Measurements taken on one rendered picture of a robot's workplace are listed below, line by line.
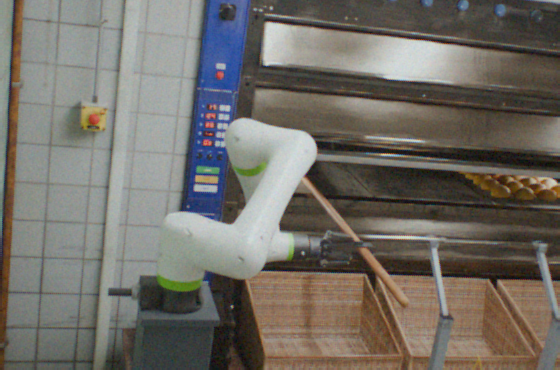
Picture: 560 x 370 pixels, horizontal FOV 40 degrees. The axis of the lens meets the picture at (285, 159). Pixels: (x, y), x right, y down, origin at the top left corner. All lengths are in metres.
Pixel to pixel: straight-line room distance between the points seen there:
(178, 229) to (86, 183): 1.09
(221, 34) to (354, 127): 0.67
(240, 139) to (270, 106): 0.81
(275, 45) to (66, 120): 0.84
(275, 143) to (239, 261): 0.43
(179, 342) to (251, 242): 0.34
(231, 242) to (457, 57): 1.62
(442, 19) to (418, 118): 0.42
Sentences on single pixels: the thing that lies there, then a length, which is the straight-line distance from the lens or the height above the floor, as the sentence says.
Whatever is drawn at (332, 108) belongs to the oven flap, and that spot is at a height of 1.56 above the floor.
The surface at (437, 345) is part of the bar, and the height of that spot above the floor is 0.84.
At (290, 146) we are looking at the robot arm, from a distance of 2.21.
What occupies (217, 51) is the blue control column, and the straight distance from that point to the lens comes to 2.94.
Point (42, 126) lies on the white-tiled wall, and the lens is 3.00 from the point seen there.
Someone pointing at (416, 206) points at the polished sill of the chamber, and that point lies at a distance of 3.39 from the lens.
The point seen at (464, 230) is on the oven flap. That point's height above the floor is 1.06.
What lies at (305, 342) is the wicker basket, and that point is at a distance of 3.32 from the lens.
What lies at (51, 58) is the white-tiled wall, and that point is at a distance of 2.94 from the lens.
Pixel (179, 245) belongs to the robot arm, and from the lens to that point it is 2.02.
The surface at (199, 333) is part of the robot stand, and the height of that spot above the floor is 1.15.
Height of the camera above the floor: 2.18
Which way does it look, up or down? 16 degrees down
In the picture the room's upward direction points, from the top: 9 degrees clockwise
